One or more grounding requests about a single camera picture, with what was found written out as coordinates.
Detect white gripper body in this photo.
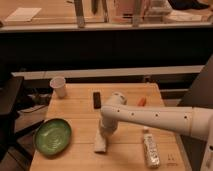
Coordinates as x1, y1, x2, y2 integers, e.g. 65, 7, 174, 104
99, 120, 118, 137

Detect green bowl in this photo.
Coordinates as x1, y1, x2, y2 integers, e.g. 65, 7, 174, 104
34, 118, 72, 156

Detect orange carrot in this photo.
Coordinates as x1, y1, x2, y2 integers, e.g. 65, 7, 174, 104
138, 97, 146, 106

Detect white paper sheet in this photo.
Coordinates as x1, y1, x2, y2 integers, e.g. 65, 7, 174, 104
5, 7, 41, 22

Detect black chair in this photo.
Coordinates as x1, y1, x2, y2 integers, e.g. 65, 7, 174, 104
0, 76, 43, 162

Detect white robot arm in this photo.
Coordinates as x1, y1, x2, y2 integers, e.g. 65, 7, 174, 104
99, 92, 213, 171

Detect small black rectangular object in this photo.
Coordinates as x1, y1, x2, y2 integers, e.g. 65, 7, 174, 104
93, 92, 101, 109

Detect white plastic bottle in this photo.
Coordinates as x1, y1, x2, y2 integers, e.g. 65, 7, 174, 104
143, 127, 160, 169

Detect white paper cup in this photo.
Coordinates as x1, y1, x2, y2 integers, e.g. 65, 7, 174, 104
50, 76, 67, 98

